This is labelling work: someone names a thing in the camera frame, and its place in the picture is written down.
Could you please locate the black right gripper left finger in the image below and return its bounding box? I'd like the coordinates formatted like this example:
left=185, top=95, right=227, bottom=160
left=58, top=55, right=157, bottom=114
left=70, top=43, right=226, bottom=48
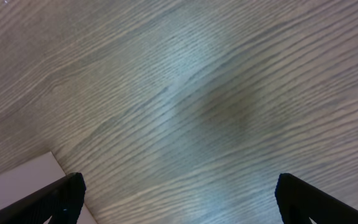
left=0, top=172, right=86, bottom=224

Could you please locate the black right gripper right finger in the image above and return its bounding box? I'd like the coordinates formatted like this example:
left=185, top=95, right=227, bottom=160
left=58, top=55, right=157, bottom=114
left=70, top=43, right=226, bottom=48
left=275, top=173, right=358, bottom=224

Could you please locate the white cardboard box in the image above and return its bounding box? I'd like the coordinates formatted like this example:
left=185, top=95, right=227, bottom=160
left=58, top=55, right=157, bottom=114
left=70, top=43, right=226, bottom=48
left=0, top=151, right=99, bottom=224

